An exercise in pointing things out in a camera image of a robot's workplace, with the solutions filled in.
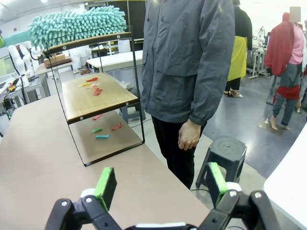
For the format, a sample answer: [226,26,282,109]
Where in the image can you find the cardboard box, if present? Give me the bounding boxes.
[43,53,73,69]

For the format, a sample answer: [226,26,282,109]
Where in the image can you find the person in grey jacket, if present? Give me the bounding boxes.
[140,0,236,190]

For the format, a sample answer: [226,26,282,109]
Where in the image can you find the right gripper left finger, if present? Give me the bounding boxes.
[45,167,123,230]

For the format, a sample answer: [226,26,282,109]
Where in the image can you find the large white table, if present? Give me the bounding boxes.
[263,124,307,230]

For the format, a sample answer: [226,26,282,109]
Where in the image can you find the person's left hand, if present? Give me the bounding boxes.
[178,119,202,151]

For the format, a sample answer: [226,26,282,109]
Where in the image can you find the clear plastic bag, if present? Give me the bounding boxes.
[119,80,133,91]

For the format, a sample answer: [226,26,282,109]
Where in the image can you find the aluminium frame stand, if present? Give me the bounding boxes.
[23,74,52,99]

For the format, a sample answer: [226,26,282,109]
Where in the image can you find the grey mannequin base plate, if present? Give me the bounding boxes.
[258,117,285,136]

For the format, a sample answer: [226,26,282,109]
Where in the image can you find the long white workbench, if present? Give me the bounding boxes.
[85,49,144,73]

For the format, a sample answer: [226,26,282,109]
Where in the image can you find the person's left forearm grey sleeve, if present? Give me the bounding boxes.
[189,71,235,126]

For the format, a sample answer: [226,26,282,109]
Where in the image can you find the mannequin in red hooded cloth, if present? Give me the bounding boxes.
[263,6,305,132]

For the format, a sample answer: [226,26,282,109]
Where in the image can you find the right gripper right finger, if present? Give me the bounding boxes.
[199,162,281,230]

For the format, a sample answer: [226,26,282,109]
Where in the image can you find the person in yellow apron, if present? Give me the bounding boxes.
[224,0,254,98]

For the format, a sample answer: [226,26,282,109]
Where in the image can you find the metal frame workbench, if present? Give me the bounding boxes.
[247,45,268,79]

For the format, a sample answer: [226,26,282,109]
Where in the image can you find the black plastic stool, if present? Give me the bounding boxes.
[195,137,248,192]

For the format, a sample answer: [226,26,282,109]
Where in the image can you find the teal chenille duster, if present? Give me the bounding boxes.
[26,6,128,52]

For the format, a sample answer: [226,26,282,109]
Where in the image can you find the two-tier wood and metal shelf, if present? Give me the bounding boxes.
[45,31,146,167]

